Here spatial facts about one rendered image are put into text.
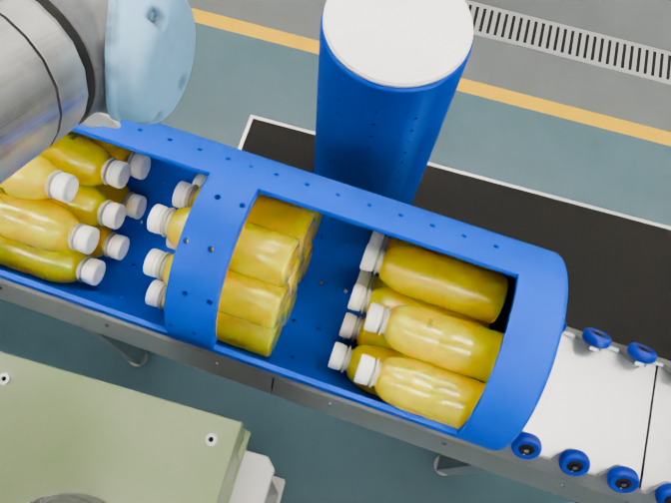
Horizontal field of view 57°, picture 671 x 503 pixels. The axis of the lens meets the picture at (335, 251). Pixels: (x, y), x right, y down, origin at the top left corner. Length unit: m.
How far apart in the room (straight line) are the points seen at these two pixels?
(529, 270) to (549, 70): 1.88
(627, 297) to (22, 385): 1.77
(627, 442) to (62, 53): 1.00
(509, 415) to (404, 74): 0.62
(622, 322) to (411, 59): 1.21
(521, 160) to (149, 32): 2.10
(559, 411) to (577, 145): 1.53
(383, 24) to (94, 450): 0.86
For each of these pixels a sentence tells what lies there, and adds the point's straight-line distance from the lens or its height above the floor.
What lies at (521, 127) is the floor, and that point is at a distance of 2.43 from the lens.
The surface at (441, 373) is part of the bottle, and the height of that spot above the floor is 1.13.
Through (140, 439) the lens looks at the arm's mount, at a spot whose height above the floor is 1.27.
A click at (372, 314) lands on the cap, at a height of 1.14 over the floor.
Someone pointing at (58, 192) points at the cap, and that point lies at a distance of 0.91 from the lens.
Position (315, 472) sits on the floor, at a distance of 1.93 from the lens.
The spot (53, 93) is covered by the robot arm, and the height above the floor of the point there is 1.70.
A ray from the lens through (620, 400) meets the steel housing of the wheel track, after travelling 1.14.
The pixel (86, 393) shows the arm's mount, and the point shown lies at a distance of 0.70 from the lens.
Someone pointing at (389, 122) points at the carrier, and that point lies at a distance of 1.21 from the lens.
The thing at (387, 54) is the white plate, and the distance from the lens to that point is 1.15.
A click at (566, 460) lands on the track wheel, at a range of 1.03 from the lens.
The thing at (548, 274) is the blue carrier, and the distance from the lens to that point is 0.81.
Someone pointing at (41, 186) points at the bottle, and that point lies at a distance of 0.92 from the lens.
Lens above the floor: 1.93
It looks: 69 degrees down
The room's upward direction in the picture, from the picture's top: 9 degrees clockwise
